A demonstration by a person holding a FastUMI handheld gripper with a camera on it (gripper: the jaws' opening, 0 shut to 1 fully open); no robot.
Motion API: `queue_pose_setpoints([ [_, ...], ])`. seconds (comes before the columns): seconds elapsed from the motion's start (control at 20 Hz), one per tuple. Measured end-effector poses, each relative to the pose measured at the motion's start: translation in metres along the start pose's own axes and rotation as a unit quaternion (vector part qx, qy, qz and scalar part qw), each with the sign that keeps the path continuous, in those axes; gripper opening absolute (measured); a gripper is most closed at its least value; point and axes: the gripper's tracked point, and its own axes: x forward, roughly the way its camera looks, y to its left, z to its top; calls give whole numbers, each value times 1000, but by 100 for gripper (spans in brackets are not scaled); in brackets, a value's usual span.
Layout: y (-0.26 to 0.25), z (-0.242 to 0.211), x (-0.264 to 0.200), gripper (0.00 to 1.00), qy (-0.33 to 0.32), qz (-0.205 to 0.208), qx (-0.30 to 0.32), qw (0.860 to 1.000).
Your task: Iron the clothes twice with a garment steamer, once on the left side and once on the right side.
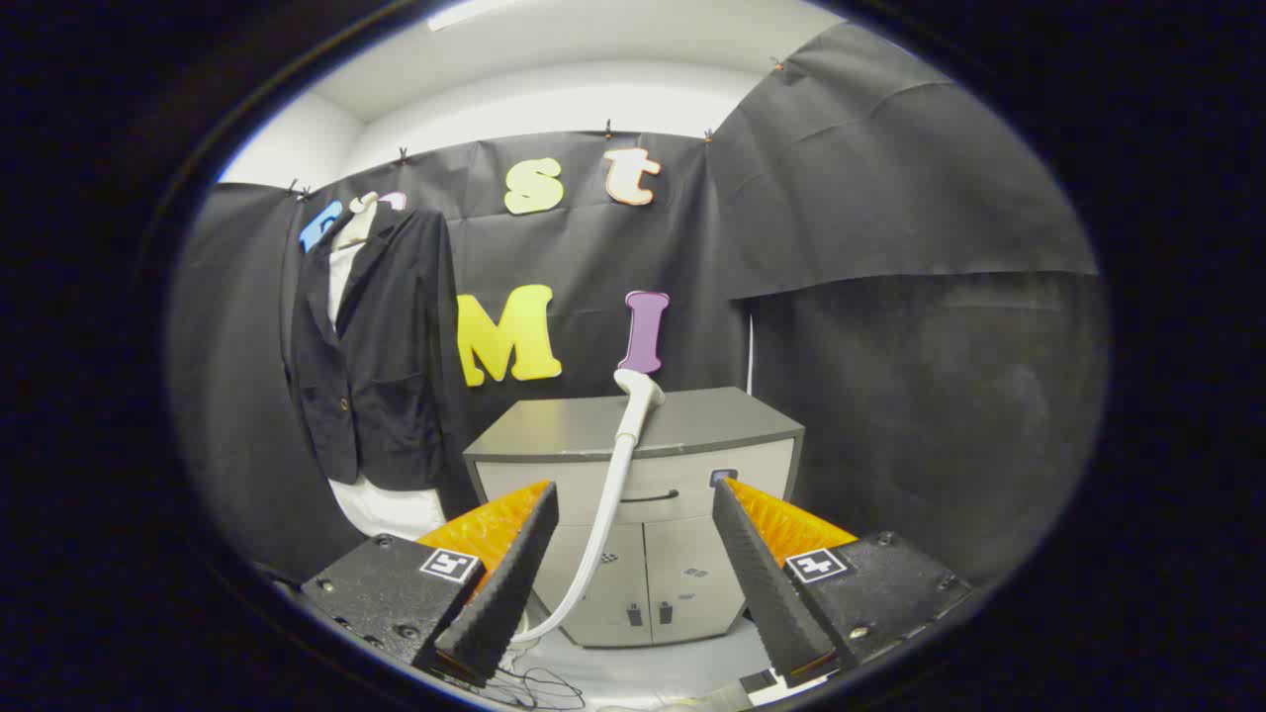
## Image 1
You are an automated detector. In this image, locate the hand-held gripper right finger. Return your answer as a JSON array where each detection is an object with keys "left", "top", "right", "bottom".
[{"left": 712, "top": 478, "right": 975, "bottom": 690}]

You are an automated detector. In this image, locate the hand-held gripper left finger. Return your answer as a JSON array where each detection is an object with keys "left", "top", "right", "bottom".
[{"left": 300, "top": 481, "right": 560, "bottom": 688}]

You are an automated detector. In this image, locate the white garment steamer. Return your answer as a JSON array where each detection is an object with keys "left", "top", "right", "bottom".
[{"left": 509, "top": 368, "right": 666, "bottom": 646}]

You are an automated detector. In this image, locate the black suit jacket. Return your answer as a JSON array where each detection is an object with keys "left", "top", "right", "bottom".
[{"left": 285, "top": 206, "right": 458, "bottom": 492}]

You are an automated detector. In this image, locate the cream clothes hanger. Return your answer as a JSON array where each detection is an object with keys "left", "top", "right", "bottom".
[{"left": 331, "top": 191, "right": 382, "bottom": 250}]

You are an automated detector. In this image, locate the grey cabinet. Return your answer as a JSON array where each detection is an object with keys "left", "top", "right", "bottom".
[{"left": 463, "top": 386, "right": 805, "bottom": 649}]

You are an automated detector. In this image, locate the black backdrop cloth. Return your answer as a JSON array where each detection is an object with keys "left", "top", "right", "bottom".
[{"left": 166, "top": 20, "right": 1111, "bottom": 594}]

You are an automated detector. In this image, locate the row of small black clips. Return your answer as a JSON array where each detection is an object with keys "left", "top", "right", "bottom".
[{"left": 285, "top": 57, "right": 787, "bottom": 199}]

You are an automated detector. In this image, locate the ceiling light panel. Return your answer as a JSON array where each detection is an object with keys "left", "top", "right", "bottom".
[{"left": 427, "top": 0, "right": 540, "bottom": 31}]

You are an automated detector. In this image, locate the thin black cable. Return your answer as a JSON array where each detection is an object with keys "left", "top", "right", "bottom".
[{"left": 450, "top": 665, "right": 587, "bottom": 711}]

